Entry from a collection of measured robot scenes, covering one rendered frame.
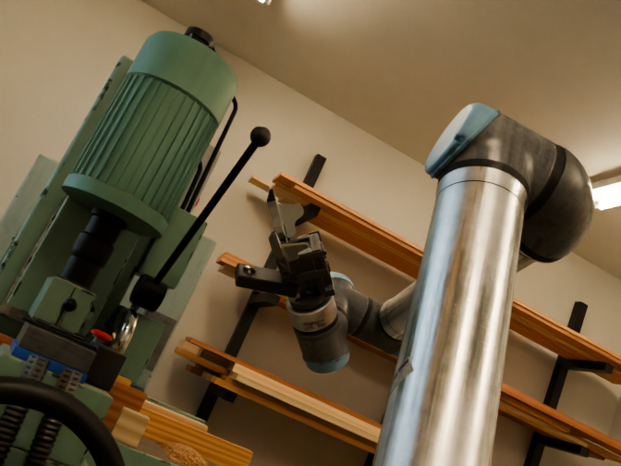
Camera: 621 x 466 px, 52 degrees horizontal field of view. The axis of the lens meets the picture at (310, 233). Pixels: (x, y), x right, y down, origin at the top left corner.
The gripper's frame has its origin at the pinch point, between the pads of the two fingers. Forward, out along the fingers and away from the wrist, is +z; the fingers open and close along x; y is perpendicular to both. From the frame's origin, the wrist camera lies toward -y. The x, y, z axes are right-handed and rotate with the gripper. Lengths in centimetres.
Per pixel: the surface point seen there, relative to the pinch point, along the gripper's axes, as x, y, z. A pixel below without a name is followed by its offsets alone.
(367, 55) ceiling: -212, 42, -46
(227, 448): 19.4, -16.9, -32.7
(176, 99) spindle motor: -5.1, -9.1, 20.7
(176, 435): 20.0, -23.5, -26.0
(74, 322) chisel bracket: 16.7, -31.0, -1.3
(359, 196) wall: -237, 23, -135
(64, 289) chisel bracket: 14.3, -31.1, 3.2
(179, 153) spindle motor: -0.8, -10.7, 13.5
